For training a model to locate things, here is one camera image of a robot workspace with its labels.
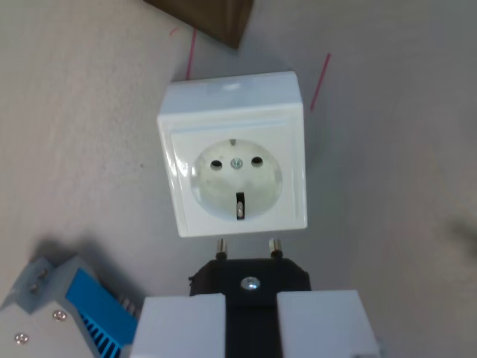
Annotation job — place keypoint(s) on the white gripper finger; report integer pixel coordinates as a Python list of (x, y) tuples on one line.
[(320, 324), (179, 328)]

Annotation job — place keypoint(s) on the black two-pin plug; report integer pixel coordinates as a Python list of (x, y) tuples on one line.
[(257, 270)]

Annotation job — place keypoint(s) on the brown wooden block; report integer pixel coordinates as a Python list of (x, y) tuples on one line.
[(208, 16)]

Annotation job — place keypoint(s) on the blue fin finger gray mount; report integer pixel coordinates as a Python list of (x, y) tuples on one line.
[(48, 328)]

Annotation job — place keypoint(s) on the white wall socket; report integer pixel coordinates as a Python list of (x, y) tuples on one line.
[(238, 123)]

